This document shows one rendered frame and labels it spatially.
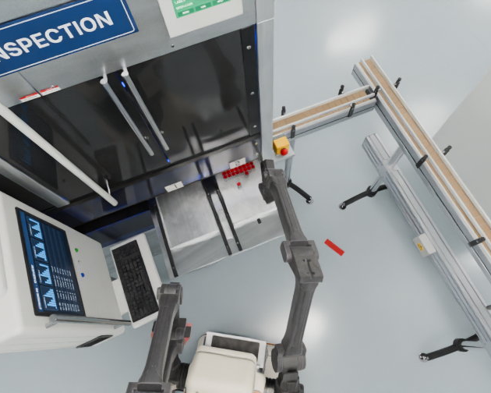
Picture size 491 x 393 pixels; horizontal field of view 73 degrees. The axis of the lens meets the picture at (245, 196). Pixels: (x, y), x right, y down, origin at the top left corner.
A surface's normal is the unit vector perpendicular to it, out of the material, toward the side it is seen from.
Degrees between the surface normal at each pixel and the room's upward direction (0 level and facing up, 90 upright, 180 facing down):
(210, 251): 0
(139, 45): 90
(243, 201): 0
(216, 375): 43
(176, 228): 0
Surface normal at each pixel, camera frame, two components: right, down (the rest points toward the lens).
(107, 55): 0.36, 0.86
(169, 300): 0.08, -0.88
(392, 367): -0.07, -0.37
